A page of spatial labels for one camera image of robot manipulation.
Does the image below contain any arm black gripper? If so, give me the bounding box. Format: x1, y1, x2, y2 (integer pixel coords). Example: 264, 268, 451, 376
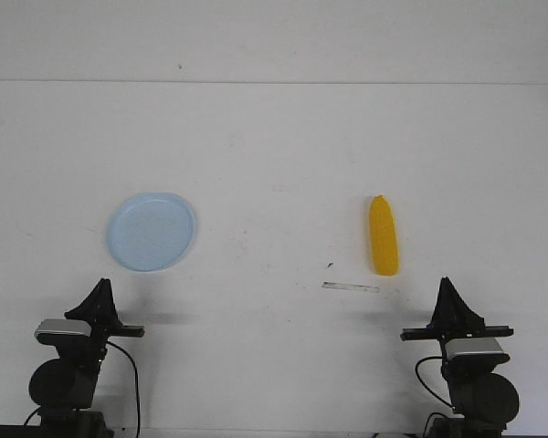
56, 278, 144, 365
400, 276, 513, 349

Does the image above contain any right black cable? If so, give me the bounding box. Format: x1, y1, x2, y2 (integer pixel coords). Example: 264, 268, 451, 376
415, 356, 453, 412

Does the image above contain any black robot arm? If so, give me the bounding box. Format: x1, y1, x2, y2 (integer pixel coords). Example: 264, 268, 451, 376
400, 277, 520, 437
28, 278, 144, 437

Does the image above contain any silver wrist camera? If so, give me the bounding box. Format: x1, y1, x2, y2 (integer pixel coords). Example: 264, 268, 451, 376
34, 319, 91, 346
444, 338, 504, 361

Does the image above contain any yellow corn cob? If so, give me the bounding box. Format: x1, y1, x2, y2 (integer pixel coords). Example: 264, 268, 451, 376
368, 195, 399, 276

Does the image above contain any left black cable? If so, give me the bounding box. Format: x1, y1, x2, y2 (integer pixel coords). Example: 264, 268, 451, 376
105, 339, 141, 434

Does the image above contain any clear tape strip on table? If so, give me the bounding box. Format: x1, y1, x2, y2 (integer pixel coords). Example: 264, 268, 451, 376
321, 282, 380, 293

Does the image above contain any light blue round plate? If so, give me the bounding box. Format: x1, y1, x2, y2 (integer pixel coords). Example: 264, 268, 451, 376
105, 192, 197, 273

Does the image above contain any black cable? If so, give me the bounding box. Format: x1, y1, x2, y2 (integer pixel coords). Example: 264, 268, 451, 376
105, 339, 141, 434
415, 356, 453, 412

